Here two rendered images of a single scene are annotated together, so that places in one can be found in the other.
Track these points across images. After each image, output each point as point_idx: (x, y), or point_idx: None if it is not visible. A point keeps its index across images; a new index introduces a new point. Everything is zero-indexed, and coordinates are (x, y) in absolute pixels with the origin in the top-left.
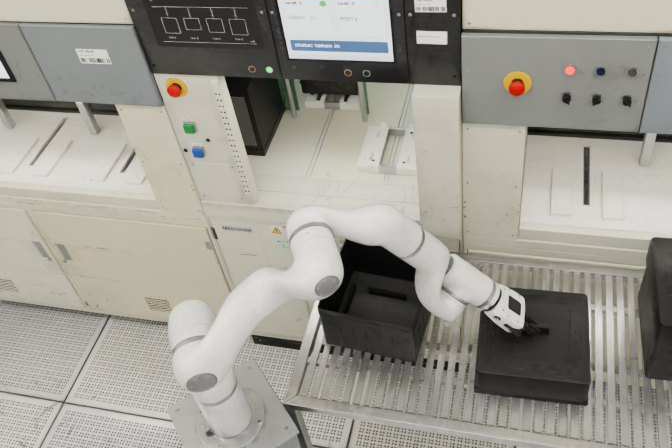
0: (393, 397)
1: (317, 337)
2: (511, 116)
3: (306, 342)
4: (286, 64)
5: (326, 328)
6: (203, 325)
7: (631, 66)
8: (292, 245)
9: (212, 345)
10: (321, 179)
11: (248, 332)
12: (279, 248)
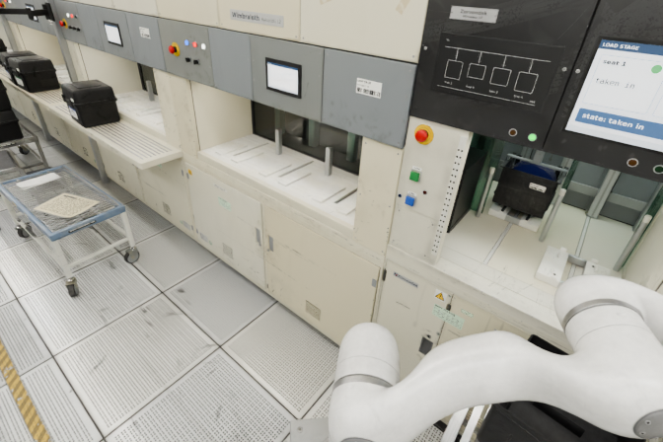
0: None
1: (467, 426)
2: None
3: (453, 425)
4: (556, 135)
5: (490, 426)
6: (388, 366)
7: None
8: (581, 321)
9: (400, 406)
10: (497, 270)
11: (452, 411)
12: (433, 312)
